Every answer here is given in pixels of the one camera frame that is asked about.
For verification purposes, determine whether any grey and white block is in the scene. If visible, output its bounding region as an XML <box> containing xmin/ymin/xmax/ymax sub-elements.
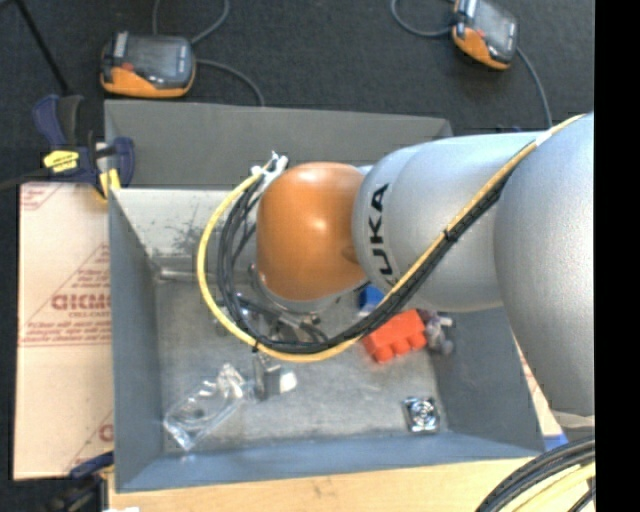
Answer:
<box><xmin>251</xmin><ymin>352</ymin><xmax>299</xmax><ymax>402</ymax></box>

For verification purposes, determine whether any blue block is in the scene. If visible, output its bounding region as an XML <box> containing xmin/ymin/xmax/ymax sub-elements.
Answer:
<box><xmin>358</xmin><ymin>285</ymin><xmax>387</xmax><ymax>312</ymax></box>

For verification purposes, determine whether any grey metal bin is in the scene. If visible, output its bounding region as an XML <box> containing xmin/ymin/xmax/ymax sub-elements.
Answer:
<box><xmin>103</xmin><ymin>99</ymin><xmax>550</xmax><ymax>495</ymax></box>

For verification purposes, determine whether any orange toy brick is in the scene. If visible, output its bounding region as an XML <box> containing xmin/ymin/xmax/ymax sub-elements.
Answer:
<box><xmin>361</xmin><ymin>308</ymin><xmax>429</xmax><ymax>365</ymax></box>

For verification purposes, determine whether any clear plastic packet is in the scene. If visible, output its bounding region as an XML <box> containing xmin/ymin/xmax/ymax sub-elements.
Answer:
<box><xmin>161</xmin><ymin>361</ymin><xmax>253</xmax><ymax>452</ymax></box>

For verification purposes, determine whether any purple and grey toy figure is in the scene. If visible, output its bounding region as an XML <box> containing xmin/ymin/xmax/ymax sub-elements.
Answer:
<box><xmin>418</xmin><ymin>308</ymin><xmax>457</xmax><ymax>357</ymax></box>

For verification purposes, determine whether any brown cardboard board red print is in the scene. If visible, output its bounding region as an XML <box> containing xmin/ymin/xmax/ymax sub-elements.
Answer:
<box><xmin>11</xmin><ymin>180</ymin><xmax>117</xmax><ymax>482</ymax></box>

